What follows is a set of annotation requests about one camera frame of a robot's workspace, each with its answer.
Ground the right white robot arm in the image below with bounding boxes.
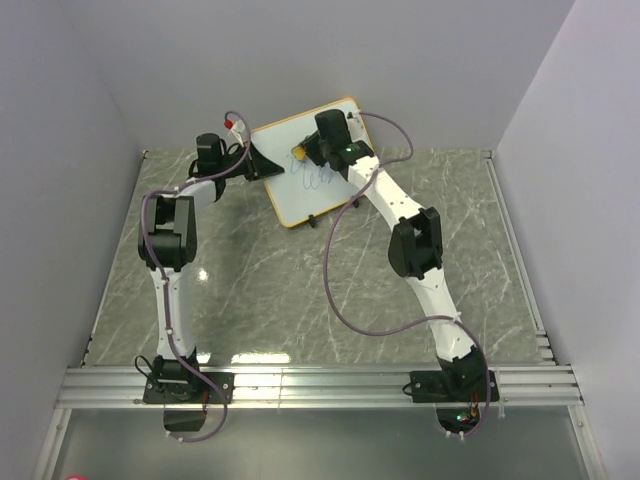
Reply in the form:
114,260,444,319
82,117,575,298
300,109,491,402

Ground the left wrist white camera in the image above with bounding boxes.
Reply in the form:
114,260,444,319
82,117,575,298
224,117,246,146

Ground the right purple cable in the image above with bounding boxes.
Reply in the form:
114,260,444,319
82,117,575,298
323,112,491,444

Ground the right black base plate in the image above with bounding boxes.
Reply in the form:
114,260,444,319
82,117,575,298
402,370,500,403

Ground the aluminium rail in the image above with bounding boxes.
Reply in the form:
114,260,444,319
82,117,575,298
481,150,558,365
55,364,584,410

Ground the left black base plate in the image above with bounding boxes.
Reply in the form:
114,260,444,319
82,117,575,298
142,372,234,405

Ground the wrist white camera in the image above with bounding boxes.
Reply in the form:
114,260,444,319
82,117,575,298
224,117,246,146
346,111,365,135

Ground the aluminium right side rail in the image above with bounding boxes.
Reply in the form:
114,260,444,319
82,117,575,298
481,150,558,365

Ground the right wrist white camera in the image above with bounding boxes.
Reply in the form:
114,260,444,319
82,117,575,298
346,111,365,135

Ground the yellow framed whiteboard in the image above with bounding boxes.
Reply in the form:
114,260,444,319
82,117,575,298
251,97,371,228

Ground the wire whiteboard stand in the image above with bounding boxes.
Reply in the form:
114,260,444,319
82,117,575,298
304,199,361,229

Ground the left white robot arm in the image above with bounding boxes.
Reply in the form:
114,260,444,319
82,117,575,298
138,133,284,402

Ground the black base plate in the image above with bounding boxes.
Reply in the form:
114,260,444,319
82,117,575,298
142,372,234,405
402,370,500,403

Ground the yellow whiteboard eraser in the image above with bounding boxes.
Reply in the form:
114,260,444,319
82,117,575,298
291,145,306,161

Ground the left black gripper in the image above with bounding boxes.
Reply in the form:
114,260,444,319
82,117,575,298
219,142,285,183

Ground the aluminium front rail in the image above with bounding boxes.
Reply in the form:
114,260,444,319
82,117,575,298
55,364,584,410

